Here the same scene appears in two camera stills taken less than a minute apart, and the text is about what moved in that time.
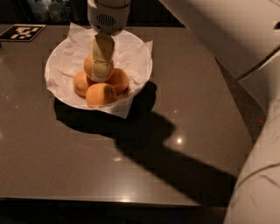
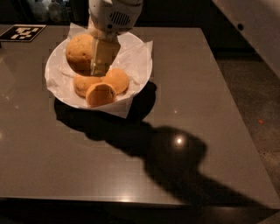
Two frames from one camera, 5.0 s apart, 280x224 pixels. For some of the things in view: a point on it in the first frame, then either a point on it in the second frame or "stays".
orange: [120, 80] stays
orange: [80, 83] stays
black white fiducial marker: [22, 32] stays
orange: [87, 66] → [79, 53]
